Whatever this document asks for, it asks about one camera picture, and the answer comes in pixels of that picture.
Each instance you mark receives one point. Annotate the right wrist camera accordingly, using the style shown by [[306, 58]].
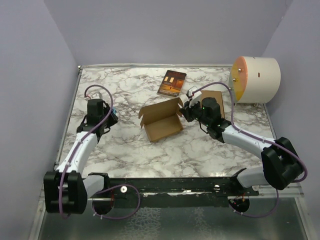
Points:
[[193, 95]]

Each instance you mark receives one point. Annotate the folded brown cardboard box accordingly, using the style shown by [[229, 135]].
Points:
[[213, 98]]

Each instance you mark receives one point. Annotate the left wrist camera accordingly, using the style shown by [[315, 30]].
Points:
[[94, 95]]

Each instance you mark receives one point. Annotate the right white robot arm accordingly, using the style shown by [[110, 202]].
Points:
[[280, 165]]

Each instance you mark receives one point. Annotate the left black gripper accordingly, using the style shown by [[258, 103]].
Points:
[[114, 119]]

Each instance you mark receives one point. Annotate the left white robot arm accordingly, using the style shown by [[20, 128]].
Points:
[[77, 155]]

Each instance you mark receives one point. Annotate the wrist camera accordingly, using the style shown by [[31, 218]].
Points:
[[94, 95], [193, 95]]

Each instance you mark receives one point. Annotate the dark paperback book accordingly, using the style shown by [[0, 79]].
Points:
[[172, 84]]

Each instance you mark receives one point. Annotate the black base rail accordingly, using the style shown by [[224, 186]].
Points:
[[172, 192]]

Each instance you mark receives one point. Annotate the round pastel drawer cabinet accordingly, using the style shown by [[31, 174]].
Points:
[[254, 80]]

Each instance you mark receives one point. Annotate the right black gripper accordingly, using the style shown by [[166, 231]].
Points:
[[186, 110]]

